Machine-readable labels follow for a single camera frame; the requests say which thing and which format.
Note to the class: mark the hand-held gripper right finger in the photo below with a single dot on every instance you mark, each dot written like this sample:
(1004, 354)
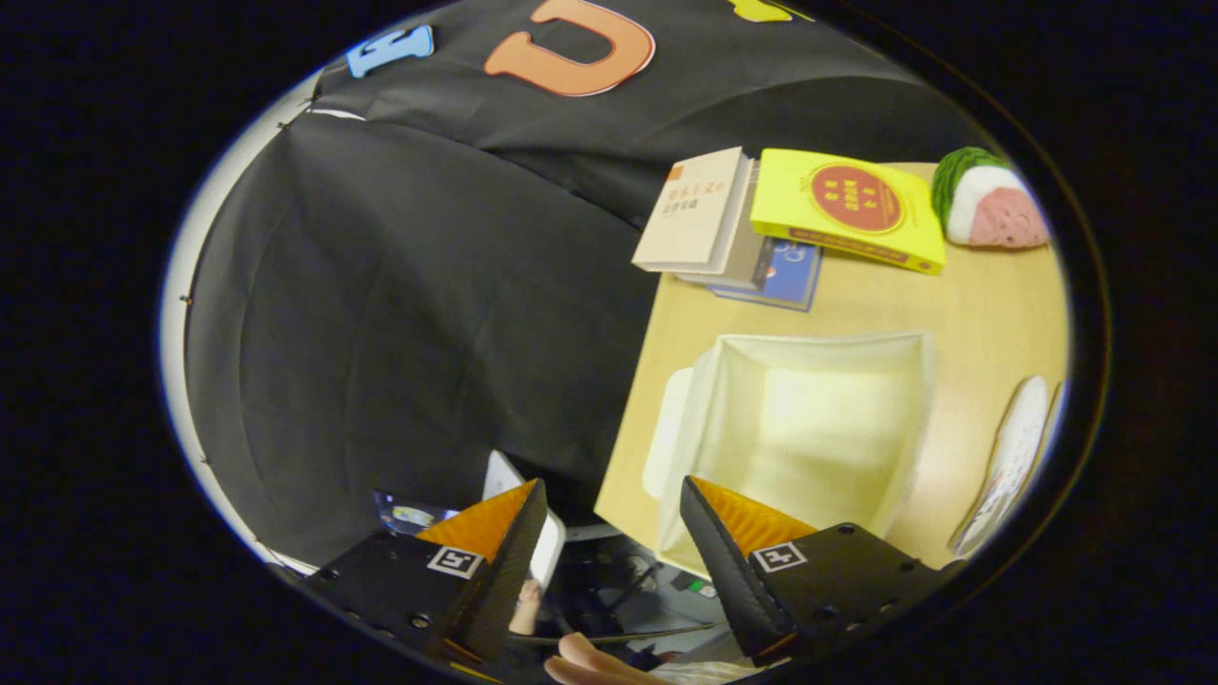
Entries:
(723, 571)

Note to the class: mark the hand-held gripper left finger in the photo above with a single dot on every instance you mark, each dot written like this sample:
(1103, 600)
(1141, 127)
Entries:
(509, 580)

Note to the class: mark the cream fabric storage box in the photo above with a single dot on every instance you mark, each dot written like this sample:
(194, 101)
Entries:
(818, 419)

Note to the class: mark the computer monitor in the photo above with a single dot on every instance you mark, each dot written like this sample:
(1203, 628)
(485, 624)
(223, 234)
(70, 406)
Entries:
(404, 514)

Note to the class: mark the blue book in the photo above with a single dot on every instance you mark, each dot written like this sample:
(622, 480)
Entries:
(790, 276)

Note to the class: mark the grey book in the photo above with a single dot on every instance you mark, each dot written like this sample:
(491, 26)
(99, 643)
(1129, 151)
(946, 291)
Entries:
(747, 257)

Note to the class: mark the beige book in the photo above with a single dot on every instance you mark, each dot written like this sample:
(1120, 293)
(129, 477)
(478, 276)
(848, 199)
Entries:
(690, 209)

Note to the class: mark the yellow book with red circle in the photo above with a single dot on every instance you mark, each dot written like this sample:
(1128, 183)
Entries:
(837, 200)

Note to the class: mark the watermelon slice plush toy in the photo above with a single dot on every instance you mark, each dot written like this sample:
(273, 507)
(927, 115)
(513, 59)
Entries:
(999, 214)

